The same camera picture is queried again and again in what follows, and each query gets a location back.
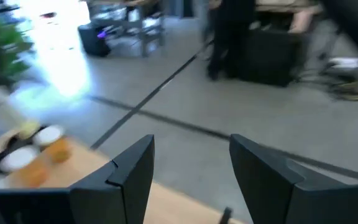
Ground grey metal table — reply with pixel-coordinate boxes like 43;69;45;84
87;0;167;58

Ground yellow pill bottle white cap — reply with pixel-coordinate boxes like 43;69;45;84
0;85;42;141

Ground black bin purple light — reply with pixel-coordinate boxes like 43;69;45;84
78;22;112;58

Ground large black case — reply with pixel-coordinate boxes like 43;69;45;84
239;27;309;88

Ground yellow cable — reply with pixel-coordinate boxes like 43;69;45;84
331;88;358;102

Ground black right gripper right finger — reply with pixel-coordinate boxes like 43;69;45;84
229;134;316;224

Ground wooden shelf black metal legs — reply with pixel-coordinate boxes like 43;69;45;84
0;126;248;224

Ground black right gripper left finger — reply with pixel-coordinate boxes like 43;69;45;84
69;134;155;224

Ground green potted plant black pot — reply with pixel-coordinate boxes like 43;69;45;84
0;14;34;114

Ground white power strip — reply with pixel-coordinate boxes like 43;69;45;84
329;57;358;70

